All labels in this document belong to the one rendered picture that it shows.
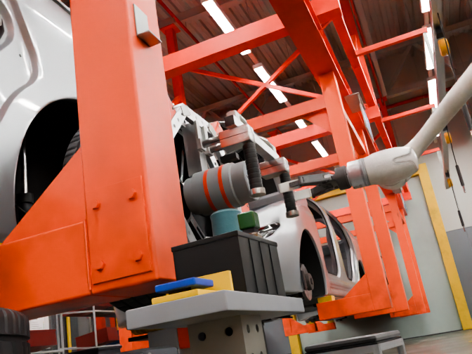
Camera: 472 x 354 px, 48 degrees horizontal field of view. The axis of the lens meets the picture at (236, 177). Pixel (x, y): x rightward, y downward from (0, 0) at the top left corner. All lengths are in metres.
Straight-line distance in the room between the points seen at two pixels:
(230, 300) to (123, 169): 0.47
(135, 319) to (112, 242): 0.32
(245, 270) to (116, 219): 0.32
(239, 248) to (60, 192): 0.49
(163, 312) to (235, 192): 0.81
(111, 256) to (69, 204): 0.18
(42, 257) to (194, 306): 0.53
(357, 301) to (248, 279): 4.27
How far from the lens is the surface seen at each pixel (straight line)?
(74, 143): 1.62
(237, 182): 1.58
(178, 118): 1.61
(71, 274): 1.19
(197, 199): 1.62
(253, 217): 1.20
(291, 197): 1.74
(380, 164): 1.67
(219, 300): 0.78
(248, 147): 1.45
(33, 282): 1.25
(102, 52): 1.30
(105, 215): 1.15
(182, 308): 0.81
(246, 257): 0.96
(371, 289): 5.18
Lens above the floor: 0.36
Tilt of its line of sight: 18 degrees up
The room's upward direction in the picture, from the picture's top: 10 degrees counter-clockwise
